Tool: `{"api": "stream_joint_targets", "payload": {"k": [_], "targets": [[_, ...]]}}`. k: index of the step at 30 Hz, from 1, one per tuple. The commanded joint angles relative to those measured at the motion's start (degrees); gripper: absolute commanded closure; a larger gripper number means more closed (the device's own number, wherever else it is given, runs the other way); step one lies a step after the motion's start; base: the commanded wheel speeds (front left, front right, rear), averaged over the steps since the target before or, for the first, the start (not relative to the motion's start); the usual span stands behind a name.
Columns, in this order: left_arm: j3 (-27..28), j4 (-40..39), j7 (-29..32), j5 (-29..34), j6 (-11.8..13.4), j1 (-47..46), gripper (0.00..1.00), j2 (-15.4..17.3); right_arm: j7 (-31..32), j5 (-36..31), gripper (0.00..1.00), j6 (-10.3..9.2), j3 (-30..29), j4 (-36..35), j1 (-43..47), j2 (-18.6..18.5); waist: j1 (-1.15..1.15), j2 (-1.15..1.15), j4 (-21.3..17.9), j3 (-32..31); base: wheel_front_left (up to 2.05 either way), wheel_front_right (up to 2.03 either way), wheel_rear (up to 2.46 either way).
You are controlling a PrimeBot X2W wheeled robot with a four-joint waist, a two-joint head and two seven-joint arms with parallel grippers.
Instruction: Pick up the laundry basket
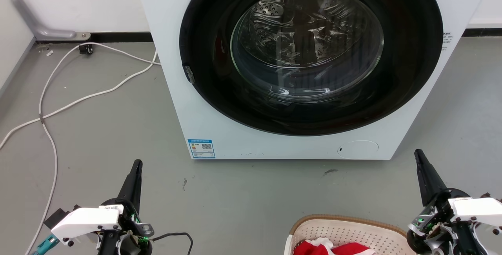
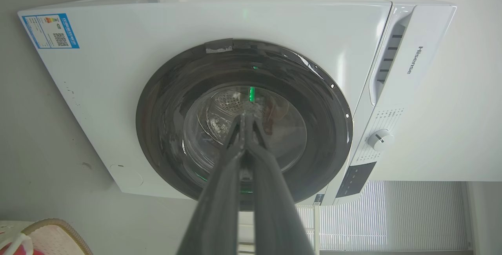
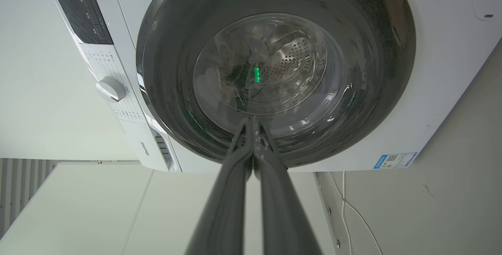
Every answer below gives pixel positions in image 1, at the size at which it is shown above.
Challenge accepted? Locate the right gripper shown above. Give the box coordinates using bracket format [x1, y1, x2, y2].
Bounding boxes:
[406, 149, 477, 255]

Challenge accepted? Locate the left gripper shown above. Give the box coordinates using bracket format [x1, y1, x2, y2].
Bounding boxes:
[97, 159, 155, 255]

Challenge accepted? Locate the beige perforated laundry basket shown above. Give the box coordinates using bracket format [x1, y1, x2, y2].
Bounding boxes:
[284, 214, 417, 255]

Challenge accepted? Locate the round white filter cover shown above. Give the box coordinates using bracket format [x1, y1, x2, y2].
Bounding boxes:
[337, 140, 380, 160]

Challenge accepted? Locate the blue energy label sticker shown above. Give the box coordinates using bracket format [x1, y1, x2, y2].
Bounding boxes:
[187, 139, 216, 159]

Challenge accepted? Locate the red and white garment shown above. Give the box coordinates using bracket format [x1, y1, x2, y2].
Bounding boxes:
[293, 237, 375, 255]

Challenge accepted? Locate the white front-load washing machine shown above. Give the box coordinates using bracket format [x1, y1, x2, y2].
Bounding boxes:
[132, 0, 497, 160]

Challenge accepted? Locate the black round washer door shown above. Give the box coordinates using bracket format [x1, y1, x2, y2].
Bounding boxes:
[179, 0, 444, 137]

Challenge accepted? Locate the thin black left gripper cable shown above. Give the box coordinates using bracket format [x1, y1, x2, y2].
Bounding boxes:
[151, 232, 194, 255]

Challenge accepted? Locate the white cable with loop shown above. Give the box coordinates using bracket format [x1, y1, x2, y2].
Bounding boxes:
[25, 42, 161, 255]

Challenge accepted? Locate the long white power cable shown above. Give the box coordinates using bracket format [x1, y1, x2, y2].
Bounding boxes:
[0, 49, 158, 150]

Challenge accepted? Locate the grey wall pipe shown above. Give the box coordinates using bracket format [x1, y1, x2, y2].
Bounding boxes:
[1, 0, 91, 41]

